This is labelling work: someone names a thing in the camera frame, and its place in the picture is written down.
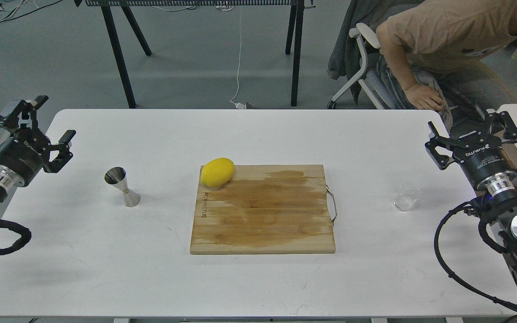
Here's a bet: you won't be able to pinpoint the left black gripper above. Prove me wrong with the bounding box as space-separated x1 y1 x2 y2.
0 95 76 188

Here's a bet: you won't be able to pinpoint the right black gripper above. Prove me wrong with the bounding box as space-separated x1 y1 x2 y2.
425 110 517 189

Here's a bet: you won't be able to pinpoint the small clear glass cup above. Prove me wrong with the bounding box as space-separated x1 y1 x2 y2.
392 183 421 211

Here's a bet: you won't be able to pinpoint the steel jigger measuring cup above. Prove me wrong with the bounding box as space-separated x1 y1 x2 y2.
103 167 141 207

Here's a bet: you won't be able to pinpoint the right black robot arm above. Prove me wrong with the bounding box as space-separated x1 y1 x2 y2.
425 110 517 312

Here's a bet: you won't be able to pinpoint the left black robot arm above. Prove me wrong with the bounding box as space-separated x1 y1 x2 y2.
0 95 76 256

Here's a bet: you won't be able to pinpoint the person in tan shirt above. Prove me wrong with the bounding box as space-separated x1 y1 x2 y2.
376 0 517 130

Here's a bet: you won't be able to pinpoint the white office chair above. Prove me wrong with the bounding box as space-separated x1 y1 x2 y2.
328 22 396 109

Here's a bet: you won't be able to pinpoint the dark grey jacket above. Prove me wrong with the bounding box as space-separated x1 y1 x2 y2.
328 0 423 80

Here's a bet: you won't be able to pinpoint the yellow lemon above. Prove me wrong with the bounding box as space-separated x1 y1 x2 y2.
200 157 235 188

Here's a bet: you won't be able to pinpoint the wooden cutting board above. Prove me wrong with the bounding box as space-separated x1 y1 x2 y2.
189 164 336 255

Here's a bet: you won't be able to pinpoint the white hanging cable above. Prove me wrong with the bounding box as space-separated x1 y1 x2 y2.
229 0 246 109

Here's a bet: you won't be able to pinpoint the black metal table frame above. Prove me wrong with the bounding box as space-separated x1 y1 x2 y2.
74 0 316 109

